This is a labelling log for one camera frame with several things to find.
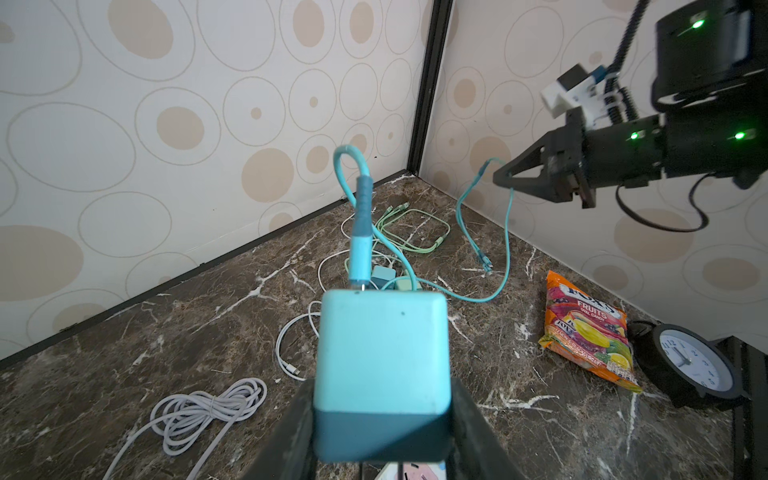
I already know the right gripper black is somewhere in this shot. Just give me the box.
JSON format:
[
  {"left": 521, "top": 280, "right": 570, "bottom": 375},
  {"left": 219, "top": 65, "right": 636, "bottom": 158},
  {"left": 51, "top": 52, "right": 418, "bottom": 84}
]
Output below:
[{"left": 492, "top": 108, "right": 665, "bottom": 208}]

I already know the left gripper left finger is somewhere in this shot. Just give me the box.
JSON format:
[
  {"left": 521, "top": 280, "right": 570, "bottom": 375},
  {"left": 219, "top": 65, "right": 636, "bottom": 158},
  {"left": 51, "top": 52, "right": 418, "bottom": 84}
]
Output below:
[{"left": 241, "top": 379, "right": 318, "bottom": 480}]

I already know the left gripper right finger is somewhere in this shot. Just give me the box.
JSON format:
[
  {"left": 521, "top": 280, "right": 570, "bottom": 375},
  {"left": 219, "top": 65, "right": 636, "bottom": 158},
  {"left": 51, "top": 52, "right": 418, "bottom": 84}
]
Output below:
[{"left": 447, "top": 378, "right": 526, "bottom": 480}]

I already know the long white colourful power strip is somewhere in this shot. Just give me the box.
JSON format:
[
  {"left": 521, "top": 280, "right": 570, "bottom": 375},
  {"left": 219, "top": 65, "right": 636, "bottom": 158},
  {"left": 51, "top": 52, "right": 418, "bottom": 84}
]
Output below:
[{"left": 375, "top": 462, "right": 447, "bottom": 480}]

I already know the teal charger plug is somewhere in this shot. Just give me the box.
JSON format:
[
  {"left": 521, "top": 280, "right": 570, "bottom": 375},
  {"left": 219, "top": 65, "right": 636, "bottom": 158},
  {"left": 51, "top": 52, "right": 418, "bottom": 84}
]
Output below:
[
  {"left": 371, "top": 265, "right": 396, "bottom": 290},
  {"left": 313, "top": 290, "right": 452, "bottom": 463}
]

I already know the lilac usb cable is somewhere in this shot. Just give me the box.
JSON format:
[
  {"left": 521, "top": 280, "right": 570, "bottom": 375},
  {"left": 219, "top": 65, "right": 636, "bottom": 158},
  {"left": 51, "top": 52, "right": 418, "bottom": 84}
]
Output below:
[{"left": 101, "top": 376, "right": 269, "bottom": 480}]

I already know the green usb cable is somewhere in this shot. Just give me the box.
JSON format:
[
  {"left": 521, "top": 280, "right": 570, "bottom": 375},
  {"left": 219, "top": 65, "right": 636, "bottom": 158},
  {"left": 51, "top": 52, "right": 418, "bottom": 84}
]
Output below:
[{"left": 374, "top": 202, "right": 452, "bottom": 256}]

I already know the light green charger plug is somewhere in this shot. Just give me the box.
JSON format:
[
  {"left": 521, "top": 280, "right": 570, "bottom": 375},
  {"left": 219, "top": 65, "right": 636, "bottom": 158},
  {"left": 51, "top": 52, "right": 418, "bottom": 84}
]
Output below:
[{"left": 393, "top": 276, "right": 421, "bottom": 291}]

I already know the teal usb cable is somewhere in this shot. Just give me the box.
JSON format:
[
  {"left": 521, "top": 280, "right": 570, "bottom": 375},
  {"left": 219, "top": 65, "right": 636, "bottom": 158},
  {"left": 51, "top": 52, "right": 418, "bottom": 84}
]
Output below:
[{"left": 332, "top": 143, "right": 516, "bottom": 305}]

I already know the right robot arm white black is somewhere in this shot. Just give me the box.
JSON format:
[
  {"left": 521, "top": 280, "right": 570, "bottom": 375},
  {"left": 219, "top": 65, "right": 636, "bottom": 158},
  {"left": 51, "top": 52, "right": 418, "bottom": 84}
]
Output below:
[{"left": 493, "top": 1, "right": 767, "bottom": 208}]

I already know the teal charger plug back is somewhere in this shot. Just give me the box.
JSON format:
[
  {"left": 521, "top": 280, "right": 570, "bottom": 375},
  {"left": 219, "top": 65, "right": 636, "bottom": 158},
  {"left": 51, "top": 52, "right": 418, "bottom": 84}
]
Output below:
[{"left": 371, "top": 265, "right": 396, "bottom": 290}]

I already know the colourful candy bag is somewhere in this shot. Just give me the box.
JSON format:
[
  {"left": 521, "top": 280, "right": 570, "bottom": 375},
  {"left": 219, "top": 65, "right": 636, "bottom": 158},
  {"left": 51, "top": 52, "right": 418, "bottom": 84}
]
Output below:
[{"left": 539, "top": 271, "right": 642, "bottom": 393}]

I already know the black round clock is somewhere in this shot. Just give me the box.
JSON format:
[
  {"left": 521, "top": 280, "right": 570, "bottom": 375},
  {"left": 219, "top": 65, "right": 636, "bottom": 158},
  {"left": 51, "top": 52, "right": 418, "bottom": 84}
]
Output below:
[{"left": 628, "top": 321, "right": 750, "bottom": 411}]

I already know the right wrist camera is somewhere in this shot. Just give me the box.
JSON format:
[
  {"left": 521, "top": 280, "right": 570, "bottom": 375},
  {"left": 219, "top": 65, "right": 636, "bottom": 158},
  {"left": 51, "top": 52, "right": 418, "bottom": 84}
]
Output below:
[{"left": 540, "top": 64, "right": 618, "bottom": 130}]

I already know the white usb cable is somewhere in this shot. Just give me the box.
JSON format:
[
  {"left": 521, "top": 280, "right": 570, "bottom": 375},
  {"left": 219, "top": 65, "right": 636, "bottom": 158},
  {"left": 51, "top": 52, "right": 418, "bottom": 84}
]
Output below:
[{"left": 273, "top": 212, "right": 421, "bottom": 383}]

